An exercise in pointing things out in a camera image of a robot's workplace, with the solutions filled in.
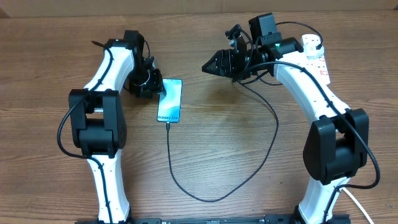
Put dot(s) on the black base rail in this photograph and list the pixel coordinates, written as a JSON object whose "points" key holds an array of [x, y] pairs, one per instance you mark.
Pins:
{"points": [[267, 219]]}

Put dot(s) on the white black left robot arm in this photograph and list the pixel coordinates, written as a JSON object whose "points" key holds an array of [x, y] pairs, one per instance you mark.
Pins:
{"points": [[98, 124]]}

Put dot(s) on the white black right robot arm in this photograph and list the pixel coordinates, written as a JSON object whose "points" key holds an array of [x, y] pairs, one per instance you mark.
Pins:
{"points": [[337, 142]]}

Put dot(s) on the white wall charger plug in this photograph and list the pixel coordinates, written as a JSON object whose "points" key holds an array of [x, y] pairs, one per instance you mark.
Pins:
{"points": [[312, 52]]}

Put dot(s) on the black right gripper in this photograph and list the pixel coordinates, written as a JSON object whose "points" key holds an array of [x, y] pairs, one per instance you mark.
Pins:
{"points": [[222, 60]]}

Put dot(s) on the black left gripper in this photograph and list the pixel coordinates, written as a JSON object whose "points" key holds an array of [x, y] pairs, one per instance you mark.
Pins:
{"points": [[153, 85]]}

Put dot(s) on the white power strip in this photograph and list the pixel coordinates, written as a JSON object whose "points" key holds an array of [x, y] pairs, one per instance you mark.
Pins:
{"points": [[319, 63]]}

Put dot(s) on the blue Galaxy smartphone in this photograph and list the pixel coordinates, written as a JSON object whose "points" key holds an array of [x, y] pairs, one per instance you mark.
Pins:
{"points": [[170, 102]]}

